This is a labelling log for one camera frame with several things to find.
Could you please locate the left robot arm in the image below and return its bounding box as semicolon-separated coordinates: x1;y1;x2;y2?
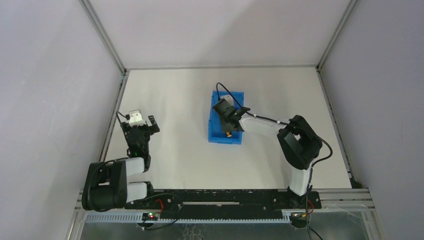
81;111;160;212

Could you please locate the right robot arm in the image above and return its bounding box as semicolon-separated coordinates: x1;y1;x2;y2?
211;98;323;197

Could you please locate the blue plastic bin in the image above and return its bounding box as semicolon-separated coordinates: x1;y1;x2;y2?
207;90;243;145

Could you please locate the left circuit board with leds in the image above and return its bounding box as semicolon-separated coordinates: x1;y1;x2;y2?
142;212;161;222

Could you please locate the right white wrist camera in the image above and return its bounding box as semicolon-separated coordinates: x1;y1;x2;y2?
219;94;234;106

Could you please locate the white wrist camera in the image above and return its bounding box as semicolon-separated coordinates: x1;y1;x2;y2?
128;109;147;127
219;94;234;106

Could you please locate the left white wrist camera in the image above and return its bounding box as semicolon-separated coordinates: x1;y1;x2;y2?
128;109;147;127

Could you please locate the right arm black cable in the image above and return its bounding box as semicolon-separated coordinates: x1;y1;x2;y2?
215;82;333;240

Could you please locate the back aluminium frame profile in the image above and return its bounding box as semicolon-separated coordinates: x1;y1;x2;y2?
126;64;317;72

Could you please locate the aluminium frame profile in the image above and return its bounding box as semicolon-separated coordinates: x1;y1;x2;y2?
315;0;363;189
79;0;127;162
126;64;317;72

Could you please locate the white slotted cable duct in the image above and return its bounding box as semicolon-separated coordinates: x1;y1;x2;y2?
85;212;291;224

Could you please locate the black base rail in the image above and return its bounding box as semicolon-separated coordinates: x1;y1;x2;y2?
124;189;322;219

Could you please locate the left aluminium frame profile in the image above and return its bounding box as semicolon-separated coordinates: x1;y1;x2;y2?
79;0;127;162

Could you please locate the right aluminium frame profile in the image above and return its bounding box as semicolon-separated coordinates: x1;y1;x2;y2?
315;0;363;189

